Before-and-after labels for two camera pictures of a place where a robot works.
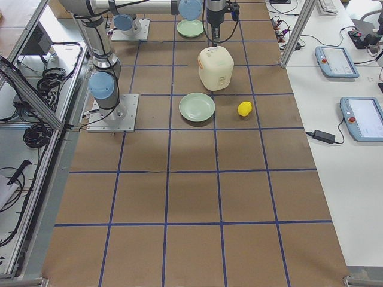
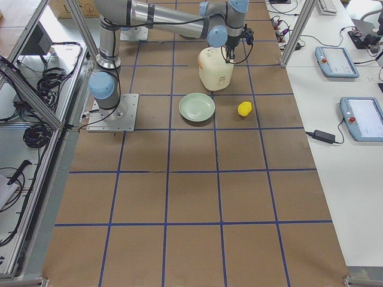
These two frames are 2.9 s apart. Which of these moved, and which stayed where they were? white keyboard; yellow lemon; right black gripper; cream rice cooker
Moved: right black gripper
Stayed: white keyboard; cream rice cooker; yellow lemon
